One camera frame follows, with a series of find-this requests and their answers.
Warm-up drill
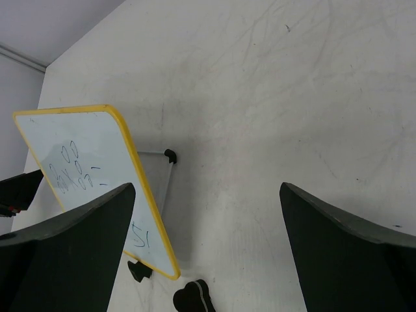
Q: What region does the black whiteboard eraser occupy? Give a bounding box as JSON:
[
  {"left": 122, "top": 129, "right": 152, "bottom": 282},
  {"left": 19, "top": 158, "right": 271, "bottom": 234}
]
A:
[{"left": 173, "top": 279, "right": 216, "bottom": 312}]

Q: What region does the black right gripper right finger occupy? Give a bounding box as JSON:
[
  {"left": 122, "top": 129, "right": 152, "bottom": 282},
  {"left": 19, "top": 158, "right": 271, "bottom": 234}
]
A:
[{"left": 279, "top": 183, "right": 415, "bottom": 311}]

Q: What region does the metal whiteboard stand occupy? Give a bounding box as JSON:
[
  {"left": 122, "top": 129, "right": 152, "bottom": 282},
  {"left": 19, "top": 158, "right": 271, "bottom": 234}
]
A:
[{"left": 127, "top": 149, "right": 177, "bottom": 283}]

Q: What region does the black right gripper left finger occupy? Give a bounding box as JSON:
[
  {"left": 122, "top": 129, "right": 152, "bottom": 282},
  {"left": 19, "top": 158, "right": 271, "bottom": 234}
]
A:
[{"left": 1, "top": 183, "right": 136, "bottom": 311}]

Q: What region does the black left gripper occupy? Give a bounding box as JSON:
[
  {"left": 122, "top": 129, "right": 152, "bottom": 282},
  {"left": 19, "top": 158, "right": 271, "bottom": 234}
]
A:
[{"left": 0, "top": 170, "right": 44, "bottom": 217}]

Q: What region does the yellow framed whiteboard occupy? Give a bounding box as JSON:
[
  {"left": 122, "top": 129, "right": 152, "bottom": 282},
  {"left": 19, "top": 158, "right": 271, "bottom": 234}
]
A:
[{"left": 13, "top": 105, "right": 180, "bottom": 280}]

